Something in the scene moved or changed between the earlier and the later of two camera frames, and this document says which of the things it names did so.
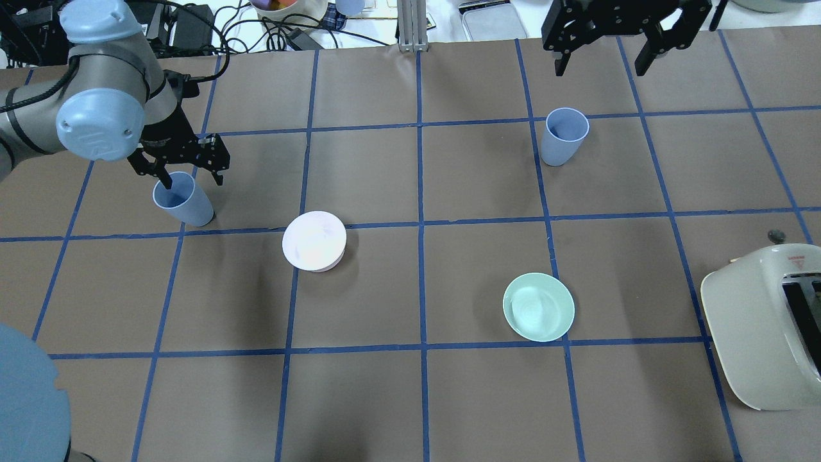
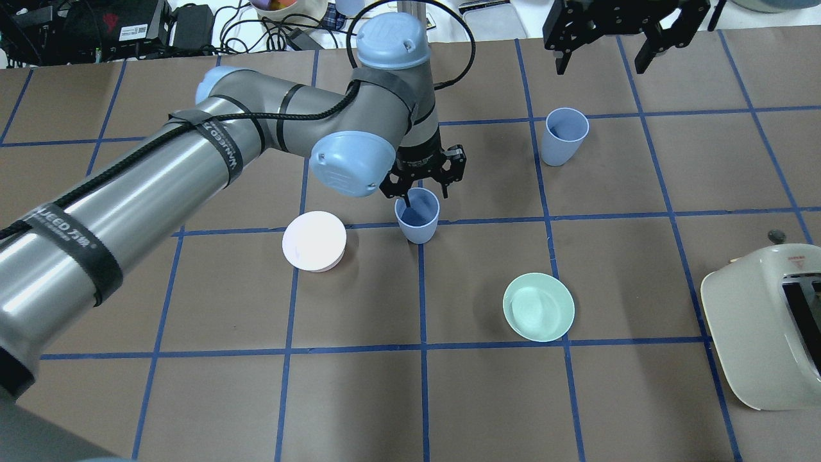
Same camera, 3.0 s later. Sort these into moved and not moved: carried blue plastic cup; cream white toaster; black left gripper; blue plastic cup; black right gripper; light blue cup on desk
Moved: black left gripper; carried blue plastic cup
Not moved: black right gripper; cream white toaster; light blue cup on desk; blue plastic cup
